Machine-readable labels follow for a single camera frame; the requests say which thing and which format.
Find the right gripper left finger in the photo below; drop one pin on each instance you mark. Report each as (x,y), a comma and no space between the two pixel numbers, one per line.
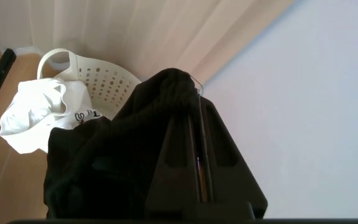
(169,189)

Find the white garment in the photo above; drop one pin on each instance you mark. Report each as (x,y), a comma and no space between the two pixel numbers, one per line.
(33,115)

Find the black shorts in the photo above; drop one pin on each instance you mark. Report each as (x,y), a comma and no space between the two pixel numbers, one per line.
(104,155)

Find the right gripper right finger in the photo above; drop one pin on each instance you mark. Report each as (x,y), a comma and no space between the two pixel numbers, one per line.
(232,186)

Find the white laundry basket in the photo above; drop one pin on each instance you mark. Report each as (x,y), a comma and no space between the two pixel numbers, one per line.
(104,81)

